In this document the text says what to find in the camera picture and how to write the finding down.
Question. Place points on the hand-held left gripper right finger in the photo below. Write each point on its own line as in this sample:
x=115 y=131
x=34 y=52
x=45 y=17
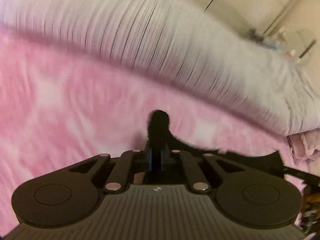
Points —
x=163 y=158

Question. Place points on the pink floral blanket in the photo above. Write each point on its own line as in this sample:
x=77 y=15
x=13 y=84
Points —
x=62 y=117

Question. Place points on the white wardrobe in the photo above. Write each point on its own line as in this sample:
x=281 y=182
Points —
x=250 y=0

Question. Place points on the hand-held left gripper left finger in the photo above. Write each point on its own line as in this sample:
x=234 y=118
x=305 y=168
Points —
x=149 y=155

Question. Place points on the black garment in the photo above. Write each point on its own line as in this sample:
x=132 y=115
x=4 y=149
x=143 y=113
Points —
x=158 y=125

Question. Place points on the lilac ribbed quilt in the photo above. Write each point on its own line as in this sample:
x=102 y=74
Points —
x=125 y=30

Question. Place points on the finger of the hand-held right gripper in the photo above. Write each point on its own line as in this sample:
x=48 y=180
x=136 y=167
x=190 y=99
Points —
x=307 y=177

